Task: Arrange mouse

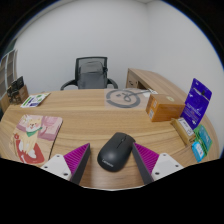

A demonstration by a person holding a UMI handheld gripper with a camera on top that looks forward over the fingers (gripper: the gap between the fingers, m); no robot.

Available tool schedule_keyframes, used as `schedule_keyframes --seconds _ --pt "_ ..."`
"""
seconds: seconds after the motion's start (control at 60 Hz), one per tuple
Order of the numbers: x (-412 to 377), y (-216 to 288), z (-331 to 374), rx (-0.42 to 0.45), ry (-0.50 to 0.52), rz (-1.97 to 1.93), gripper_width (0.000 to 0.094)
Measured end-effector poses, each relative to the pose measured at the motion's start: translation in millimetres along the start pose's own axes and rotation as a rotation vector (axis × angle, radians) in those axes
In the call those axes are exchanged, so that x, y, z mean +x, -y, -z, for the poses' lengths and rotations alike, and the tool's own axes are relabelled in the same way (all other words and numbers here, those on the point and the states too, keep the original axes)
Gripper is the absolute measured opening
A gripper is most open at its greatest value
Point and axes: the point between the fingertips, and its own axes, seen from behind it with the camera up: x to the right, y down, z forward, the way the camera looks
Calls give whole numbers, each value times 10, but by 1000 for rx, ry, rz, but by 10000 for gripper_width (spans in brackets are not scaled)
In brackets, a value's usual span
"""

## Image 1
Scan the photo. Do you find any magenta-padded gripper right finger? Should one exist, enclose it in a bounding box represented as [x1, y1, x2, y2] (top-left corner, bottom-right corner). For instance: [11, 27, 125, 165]
[131, 142, 184, 185]

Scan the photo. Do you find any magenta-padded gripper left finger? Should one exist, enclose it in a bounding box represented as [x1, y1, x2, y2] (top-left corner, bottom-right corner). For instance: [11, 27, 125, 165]
[40, 142, 92, 185]

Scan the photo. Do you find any black computer mouse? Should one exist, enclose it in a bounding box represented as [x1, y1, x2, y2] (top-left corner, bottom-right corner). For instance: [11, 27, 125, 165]
[96, 131, 136, 173]

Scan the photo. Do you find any cartoon dog print mouse pad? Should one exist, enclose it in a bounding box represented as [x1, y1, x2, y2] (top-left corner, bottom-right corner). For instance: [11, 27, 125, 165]
[10, 114, 64, 166]

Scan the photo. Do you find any small blue retail package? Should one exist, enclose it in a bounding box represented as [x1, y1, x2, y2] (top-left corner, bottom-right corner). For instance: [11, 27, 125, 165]
[190, 140, 205, 163]

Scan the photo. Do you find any tan box with white label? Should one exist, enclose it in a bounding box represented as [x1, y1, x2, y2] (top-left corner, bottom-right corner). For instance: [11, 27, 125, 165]
[170, 117, 196, 147]

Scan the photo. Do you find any green retail package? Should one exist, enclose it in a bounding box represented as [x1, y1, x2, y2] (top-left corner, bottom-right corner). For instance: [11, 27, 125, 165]
[193, 124, 213, 154]

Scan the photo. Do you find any orange-brown cardboard box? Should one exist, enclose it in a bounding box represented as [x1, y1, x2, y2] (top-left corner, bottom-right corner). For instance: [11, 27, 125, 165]
[145, 93, 186, 123]

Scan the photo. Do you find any white sheet with coloured stickers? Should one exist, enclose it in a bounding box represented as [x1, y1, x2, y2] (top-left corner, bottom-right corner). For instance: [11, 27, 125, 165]
[20, 92, 51, 109]

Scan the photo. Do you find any purple retail package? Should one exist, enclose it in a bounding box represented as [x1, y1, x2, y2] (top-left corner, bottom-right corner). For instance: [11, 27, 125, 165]
[180, 78, 213, 130]

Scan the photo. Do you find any clear mat with grey circle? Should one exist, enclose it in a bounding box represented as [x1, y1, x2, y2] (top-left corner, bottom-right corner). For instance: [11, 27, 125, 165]
[104, 87, 151, 110]

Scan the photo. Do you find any dark brown product box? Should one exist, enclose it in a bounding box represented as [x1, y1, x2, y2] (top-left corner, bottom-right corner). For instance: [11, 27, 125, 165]
[17, 84, 30, 104]

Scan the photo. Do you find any black mesh office chair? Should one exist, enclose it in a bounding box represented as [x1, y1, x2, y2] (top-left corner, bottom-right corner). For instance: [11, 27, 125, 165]
[60, 56, 119, 91]

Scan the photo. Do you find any wooden side desk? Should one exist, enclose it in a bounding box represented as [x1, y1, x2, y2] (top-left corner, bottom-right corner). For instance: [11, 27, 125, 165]
[125, 68, 185, 100]

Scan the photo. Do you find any black product box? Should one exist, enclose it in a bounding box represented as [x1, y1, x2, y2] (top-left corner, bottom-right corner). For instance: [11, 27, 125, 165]
[6, 75, 25, 98]

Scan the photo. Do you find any grey backpack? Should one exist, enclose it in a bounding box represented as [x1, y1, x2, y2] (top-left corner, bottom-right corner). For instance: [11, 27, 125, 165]
[77, 60, 108, 90]

